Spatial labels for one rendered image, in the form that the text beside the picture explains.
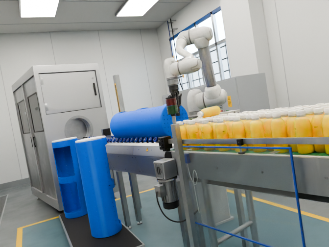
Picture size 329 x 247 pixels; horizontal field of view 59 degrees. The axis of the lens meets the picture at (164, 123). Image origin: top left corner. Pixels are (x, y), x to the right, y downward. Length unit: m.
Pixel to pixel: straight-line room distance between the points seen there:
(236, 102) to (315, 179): 2.52
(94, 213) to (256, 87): 2.51
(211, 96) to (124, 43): 5.40
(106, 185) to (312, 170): 1.81
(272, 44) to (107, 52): 4.26
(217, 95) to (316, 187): 1.59
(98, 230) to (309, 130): 2.01
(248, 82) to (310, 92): 1.09
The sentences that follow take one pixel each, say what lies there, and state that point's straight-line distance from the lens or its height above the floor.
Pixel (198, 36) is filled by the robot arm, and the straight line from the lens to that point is 2.66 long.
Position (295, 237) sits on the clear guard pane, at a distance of 1.50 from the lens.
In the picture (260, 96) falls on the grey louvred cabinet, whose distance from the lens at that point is 4.01.
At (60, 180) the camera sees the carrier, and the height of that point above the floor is 0.59.
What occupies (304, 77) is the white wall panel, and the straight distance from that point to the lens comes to 4.68.
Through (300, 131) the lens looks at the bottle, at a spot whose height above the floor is 1.00.
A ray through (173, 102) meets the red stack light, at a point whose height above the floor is 1.23.
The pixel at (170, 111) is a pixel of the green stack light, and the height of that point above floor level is 1.18.
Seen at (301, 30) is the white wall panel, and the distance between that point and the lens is 4.71.
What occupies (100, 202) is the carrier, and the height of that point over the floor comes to 0.47.
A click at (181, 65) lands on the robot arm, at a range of 2.19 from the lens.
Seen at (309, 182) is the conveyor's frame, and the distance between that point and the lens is 1.41.
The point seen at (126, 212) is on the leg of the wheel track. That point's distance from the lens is 3.21.
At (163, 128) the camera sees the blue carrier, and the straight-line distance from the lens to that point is 2.19.
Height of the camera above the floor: 1.20
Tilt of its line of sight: 3 degrees down
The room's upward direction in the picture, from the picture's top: 9 degrees counter-clockwise
